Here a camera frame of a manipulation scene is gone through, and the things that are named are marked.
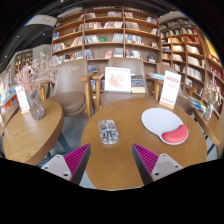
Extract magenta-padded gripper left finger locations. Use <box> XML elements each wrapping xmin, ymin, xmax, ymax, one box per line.
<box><xmin>41</xmin><ymin>143</ymin><xmax>92</xmax><ymax>186</ymax></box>

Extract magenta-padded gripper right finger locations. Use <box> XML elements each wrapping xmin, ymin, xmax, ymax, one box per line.
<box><xmin>131</xmin><ymin>143</ymin><xmax>184</xmax><ymax>186</ymax></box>

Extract transparent computer mouse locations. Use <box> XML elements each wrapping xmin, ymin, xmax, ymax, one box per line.
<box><xmin>97</xmin><ymin>119</ymin><xmax>120</xmax><ymax>146</ymax></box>

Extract white mouse pad red rest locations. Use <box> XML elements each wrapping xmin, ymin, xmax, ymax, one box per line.
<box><xmin>140</xmin><ymin>107</ymin><xmax>190</xmax><ymax>146</ymax></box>

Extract glass vase pink dried flowers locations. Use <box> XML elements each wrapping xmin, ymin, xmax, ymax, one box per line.
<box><xmin>14</xmin><ymin>54</ymin><xmax>79</xmax><ymax>122</ymax></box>

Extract stacked blue yellow books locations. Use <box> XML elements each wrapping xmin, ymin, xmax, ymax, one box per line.
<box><xmin>189</xmin><ymin>95</ymin><xmax>207</xmax><ymax>113</ymax></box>

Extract red and white sign card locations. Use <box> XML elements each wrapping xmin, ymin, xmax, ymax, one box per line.
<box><xmin>158</xmin><ymin>70</ymin><xmax>182</xmax><ymax>110</ymax></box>

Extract white table sign card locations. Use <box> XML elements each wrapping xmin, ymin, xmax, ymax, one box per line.
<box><xmin>14</xmin><ymin>84</ymin><xmax>31</xmax><ymax>115</ymax></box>

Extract dark book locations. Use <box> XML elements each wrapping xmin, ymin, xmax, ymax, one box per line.
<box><xmin>130</xmin><ymin>74</ymin><xmax>146</xmax><ymax>94</ymax></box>

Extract light blue book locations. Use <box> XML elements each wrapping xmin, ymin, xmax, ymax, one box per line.
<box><xmin>148</xmin><ymin>72</ymin><xmax>166</xmax><ymax>81</ymax></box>

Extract white framed picture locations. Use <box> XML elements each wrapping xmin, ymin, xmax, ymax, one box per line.
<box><xmin>103</xmin><ymin>66</ymin><xmax>132</xmax><ymax>94</ymax></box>

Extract colourful book display stand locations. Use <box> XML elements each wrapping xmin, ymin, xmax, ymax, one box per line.
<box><xmin>0</xmin><ymin>69</ymin><xmax>19</xmax><ymax>111</ymax></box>

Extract small distant wooden bookshelf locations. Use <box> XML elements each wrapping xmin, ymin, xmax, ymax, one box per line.
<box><xmin>13</xmin><ymin>49</ymin><xmax>34</xmax><ymax>76</ymax></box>

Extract wooden bookshelf with yellow poster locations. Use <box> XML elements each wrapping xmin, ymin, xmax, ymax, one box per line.
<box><xmin>158</xmin><ymin>16</ymin><xmax>224</xmax><ymax>111</ymax></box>

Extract large wooden bookshelf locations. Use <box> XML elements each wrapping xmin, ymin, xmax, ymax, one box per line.
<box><xmin>50</xmin><ymin>6</ymin><xmax>162</xmax><ymax>68</ymax></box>

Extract white hanging ceiling panel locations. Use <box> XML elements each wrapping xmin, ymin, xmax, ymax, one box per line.
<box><xmin>24</xmin><ymin>14</ymin><xmax>58</xmax><ymax>28</ymax></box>

